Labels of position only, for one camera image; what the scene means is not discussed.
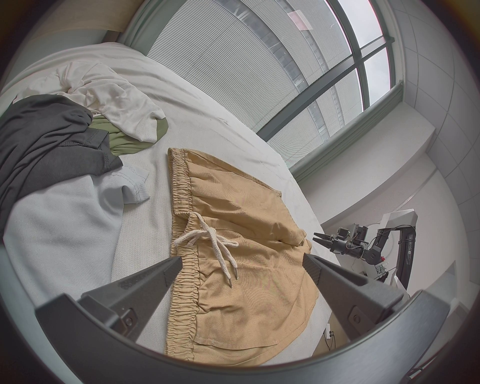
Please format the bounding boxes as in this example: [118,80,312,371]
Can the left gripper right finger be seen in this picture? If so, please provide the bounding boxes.
[302,253,410,343]

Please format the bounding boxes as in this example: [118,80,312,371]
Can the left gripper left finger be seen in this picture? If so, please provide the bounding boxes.
[77,256,184,340]

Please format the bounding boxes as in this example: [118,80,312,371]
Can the tan shorts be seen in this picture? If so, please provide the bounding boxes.
[165,147,322,367]

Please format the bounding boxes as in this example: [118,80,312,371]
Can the bed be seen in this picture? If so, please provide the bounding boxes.
[0,0,351,370]

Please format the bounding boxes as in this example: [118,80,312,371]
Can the pale grey garment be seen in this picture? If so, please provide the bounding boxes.
[2,167,151,286]

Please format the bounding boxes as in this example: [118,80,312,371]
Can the green garment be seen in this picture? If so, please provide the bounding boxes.
[88,116,169,157]

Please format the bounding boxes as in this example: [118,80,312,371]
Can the black garment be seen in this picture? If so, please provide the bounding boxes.
[0,94,124,238]

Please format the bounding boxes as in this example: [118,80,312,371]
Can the window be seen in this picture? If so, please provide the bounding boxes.
[144,0,406,181]

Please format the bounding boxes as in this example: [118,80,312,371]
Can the white garment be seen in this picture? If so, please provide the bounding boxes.
[15,62,166,143]

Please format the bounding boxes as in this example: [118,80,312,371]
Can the blue-green curtain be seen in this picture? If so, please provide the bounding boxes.
[121,0,186,49]

